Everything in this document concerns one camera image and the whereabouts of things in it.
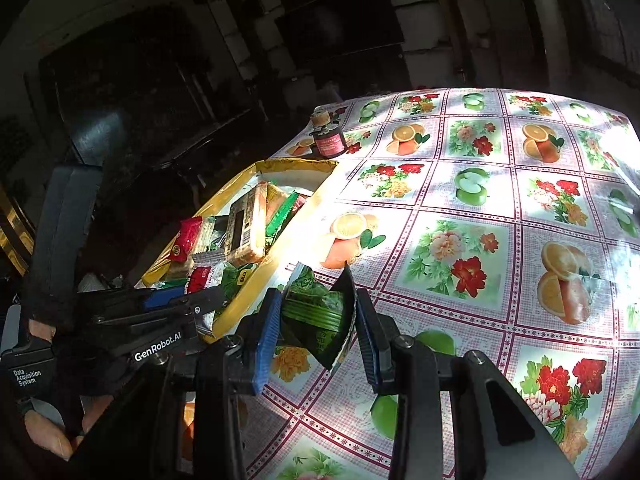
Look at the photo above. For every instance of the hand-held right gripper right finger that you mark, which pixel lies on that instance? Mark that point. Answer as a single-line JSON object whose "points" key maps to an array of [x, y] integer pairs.
{"points": [[370, 345]]}

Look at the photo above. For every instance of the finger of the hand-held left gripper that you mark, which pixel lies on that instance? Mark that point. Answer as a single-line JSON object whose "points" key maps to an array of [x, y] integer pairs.
{"points": [[160, 300], [205, 302]]}

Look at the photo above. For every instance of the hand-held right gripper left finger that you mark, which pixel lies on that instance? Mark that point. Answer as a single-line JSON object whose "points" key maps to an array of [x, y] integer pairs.
{"points": [[265, 340]]}

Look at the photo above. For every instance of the yellow cardboard box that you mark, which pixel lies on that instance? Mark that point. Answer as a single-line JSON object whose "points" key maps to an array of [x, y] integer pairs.
{"points": [[252, 300]]}

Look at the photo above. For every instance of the green triangular packet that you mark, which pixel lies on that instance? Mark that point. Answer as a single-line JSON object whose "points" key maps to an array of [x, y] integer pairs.
{"points": [[320, 315]]}

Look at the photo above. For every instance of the person's left hand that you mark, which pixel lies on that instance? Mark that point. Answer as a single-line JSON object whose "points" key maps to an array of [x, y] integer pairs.
{"points": [[50, 435]]}

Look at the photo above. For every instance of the red and white packet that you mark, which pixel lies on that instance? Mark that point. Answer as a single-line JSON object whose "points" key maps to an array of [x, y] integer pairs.
{"points": [[200, 280]]}

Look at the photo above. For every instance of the bright green snack packet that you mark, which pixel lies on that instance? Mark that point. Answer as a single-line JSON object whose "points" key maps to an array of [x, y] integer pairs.
{"points": [[235, 285]]}

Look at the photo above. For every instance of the red cracker packet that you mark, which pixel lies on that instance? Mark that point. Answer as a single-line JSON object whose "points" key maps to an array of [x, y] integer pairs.
{"points": [[187, 240]]}

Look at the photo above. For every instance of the orange striped wafer packet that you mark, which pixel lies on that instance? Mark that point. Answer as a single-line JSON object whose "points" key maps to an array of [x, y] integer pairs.
{"points": [[245, 230]]}

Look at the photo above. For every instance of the dark padded chair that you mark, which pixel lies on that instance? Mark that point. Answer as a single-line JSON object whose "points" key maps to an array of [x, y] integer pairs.
{"points": [[65, 220]]}

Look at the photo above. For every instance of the fruit and flower print tablecloth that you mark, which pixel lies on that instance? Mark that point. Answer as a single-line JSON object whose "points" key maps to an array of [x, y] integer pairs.
{"points": [[440, 190]]}

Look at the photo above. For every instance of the red jar with cork lid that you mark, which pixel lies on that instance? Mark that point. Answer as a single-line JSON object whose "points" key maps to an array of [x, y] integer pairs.
{"points": [[330, 145]]}

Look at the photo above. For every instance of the dark cabinet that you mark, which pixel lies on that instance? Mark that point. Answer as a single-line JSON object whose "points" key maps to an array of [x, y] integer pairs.
{"points": [[140, 85]]}

